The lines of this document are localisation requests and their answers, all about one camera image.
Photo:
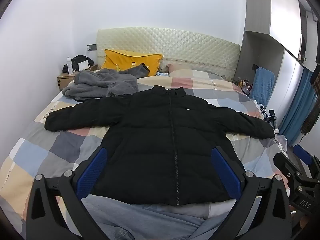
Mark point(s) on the blue curtain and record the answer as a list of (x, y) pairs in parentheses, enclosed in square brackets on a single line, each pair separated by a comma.
[(300, 105)]

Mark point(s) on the white spray bottle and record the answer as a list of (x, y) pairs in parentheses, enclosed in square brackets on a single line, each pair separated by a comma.
[(69, 66)]

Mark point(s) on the black bag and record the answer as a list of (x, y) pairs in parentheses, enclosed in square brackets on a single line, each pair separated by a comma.
[(80, 58)]

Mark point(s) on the blue towel on chair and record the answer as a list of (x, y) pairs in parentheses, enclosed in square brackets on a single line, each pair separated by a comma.
[(262, 85)]

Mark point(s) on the pink pillow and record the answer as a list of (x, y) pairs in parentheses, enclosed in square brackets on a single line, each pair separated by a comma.
[(175, 67)]

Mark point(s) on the light blue pillow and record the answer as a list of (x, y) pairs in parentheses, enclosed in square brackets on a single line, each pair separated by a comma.
[(162, 74)]

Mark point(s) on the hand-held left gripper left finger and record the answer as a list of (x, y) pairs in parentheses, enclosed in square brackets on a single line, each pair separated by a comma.
[(91, 173)]

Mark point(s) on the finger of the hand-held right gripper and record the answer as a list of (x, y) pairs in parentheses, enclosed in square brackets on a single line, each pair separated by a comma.
[(301, 152)]

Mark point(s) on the cream quilted headboard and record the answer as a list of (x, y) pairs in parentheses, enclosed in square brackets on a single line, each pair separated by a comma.
[(175, 45)]

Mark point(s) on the cluster of small bottles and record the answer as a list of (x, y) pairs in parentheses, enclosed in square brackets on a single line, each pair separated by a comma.
[(243, 86)]

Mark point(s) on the white flat box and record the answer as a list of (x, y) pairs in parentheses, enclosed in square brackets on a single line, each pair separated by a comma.
[(82, 66)]

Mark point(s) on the black puffer jacket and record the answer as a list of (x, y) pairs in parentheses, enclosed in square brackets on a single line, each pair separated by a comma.
[(150, 142)]

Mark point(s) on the wooden nightstand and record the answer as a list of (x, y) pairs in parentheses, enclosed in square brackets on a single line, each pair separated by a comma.
[(65, 80)]

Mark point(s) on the grey fleece garment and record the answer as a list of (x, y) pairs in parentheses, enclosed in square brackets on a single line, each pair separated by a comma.
[(100, 85)]

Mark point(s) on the wall socket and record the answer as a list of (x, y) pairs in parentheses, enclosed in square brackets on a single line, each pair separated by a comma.
[(91, 47)]

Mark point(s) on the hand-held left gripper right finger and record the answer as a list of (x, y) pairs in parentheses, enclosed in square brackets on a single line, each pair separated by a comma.
[(225, 172)]

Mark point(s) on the grey wardrobe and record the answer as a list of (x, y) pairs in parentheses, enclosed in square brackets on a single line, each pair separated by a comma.
[(275, 17)]

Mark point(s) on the yellow pillow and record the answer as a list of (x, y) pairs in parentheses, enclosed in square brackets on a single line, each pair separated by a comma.
[(125, 60)]

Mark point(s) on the checkered bed cover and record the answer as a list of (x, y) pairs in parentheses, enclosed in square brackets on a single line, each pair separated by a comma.
[(37, 155)]

